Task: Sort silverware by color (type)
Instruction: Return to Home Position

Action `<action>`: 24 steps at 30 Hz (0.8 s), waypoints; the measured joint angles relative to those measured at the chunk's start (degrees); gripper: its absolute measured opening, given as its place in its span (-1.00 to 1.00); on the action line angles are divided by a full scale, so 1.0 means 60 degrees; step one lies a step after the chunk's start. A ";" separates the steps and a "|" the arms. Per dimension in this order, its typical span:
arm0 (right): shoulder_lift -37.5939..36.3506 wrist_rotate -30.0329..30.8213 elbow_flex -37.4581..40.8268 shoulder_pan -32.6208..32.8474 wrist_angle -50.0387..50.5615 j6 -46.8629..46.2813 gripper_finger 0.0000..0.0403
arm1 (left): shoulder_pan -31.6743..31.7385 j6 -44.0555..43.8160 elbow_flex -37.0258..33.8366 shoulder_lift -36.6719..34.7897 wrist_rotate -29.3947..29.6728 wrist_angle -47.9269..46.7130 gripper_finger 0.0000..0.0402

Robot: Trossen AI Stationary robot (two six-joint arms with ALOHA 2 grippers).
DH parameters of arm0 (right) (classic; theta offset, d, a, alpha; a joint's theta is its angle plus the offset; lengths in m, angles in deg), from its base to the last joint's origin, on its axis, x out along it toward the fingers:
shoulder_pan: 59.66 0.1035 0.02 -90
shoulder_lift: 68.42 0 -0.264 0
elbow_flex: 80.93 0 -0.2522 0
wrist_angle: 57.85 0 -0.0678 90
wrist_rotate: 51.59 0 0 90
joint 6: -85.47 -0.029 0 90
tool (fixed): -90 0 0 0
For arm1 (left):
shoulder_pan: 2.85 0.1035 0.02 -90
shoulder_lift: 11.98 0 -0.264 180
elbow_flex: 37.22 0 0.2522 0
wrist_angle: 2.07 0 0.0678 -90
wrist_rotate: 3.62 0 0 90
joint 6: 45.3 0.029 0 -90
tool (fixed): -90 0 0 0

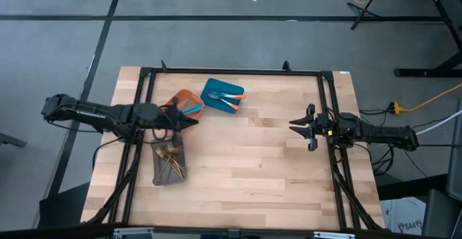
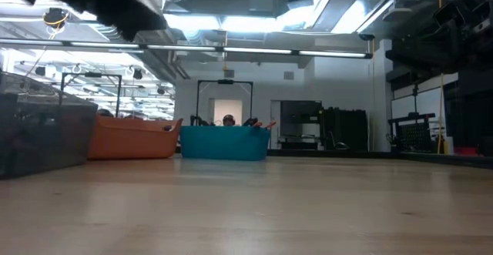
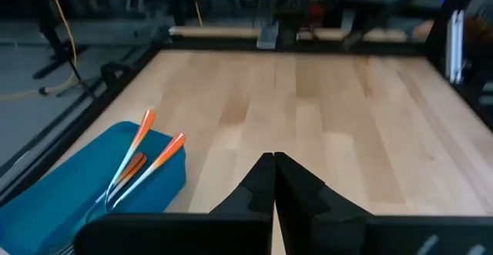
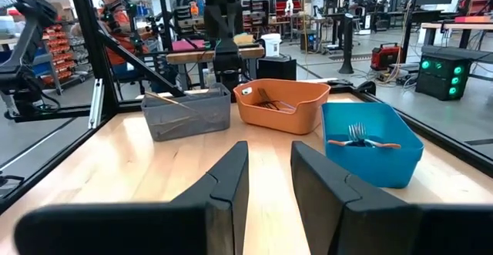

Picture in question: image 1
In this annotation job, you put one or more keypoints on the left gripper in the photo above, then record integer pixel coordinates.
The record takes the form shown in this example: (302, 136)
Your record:
(169, 118)

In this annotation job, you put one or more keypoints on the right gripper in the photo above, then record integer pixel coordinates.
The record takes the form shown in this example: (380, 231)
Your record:
(325, 127)

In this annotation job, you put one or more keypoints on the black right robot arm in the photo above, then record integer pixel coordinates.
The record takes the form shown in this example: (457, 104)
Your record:
(382, 134)

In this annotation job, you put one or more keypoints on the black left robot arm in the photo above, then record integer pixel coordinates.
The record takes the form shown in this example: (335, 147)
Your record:
(108, 114)

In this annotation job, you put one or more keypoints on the orange plastic bin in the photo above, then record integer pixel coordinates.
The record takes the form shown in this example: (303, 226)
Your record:
(187, 95)

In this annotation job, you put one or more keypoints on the blue plastic bin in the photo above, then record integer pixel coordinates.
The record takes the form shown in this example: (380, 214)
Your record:
(220, 85)

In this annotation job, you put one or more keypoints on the grey translucent plastic bin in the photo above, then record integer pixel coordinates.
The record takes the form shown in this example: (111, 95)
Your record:
(159, 174)

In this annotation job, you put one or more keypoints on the black table foot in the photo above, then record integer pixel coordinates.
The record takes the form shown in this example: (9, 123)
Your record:
(404, 188)
(65, 206)

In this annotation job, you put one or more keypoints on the black desk base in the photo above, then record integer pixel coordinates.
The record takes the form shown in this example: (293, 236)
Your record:
(415, 73)

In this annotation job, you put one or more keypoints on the black tripod stand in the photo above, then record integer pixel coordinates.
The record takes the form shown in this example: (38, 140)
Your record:
(364, 11)

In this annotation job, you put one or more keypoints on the white cardboard box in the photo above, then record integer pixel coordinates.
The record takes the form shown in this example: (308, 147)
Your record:
(404, 217)

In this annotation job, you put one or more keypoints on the black furniture leg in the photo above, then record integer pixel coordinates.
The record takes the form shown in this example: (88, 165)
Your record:
(12, 140)

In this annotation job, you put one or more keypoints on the black frame clamp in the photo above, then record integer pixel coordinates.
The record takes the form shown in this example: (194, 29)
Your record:
(286, 66)
(164, 66)

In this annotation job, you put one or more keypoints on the black aluminium table frame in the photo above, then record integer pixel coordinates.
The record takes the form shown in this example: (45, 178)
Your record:
(234, 71)

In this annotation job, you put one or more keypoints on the silver metal bracket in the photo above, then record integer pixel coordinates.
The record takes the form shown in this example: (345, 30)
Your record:
(133, 233)
(334, 235)

